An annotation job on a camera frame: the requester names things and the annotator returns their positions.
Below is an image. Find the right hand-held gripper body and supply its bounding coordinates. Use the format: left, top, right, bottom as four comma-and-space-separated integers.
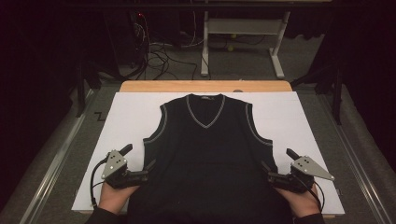
267, 155, 336, 194

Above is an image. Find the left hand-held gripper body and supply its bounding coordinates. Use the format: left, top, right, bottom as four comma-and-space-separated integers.
101, 149, 149, 189

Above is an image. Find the black knit vest grey trim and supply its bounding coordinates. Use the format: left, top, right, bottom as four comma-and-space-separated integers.
126, 92, 295, 224

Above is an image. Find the person's left hand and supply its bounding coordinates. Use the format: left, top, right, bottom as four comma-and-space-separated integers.
97, 182, 140, 216

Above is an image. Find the white paper sheet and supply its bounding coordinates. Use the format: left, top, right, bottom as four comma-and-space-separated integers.
71, 91, 346, 216

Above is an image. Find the black stand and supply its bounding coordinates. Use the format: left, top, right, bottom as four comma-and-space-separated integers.
290, 62, 344, 126
74, 59, 103, 119

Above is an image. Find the wooden table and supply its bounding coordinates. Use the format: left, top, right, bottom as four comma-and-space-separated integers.
78, 79, 336, 219

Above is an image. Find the dark computer tower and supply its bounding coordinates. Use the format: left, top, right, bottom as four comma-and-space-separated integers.
104, 11, 148, 68

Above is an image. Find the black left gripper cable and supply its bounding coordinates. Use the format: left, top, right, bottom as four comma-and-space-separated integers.
89, 157, 110, 209

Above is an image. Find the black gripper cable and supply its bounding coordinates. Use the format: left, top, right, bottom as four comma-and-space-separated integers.
292, 175, 326, 213
89, 157, 110, 209

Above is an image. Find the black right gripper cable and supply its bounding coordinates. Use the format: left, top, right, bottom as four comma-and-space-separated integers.
292, 175, 326, 213

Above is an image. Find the aluminium floor rail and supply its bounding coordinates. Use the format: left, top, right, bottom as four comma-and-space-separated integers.
18, 89, 95, 224
317, 92, 391, 224

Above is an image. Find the tangle of floor cables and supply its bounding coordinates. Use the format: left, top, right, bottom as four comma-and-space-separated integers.
132, 11, 200, 82

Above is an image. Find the white metal desk frame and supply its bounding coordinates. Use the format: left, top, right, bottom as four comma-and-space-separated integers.
200, 10, 291, 79

